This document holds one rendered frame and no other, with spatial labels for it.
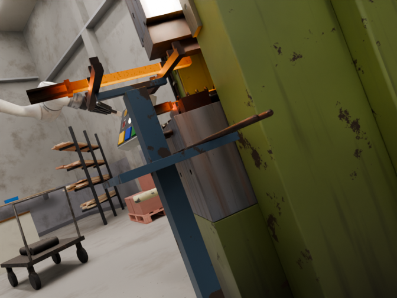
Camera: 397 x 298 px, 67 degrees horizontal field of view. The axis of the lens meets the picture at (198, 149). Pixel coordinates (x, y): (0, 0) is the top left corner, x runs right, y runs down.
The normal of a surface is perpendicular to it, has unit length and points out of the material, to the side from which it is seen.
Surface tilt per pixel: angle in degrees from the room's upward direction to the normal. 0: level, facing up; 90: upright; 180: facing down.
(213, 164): 90
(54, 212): 90
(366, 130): 90
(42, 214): 90
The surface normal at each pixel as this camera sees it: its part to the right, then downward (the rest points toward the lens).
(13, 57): 0.67, -0.26
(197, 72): 0.24, -0.10
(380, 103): -0.91, 0.33
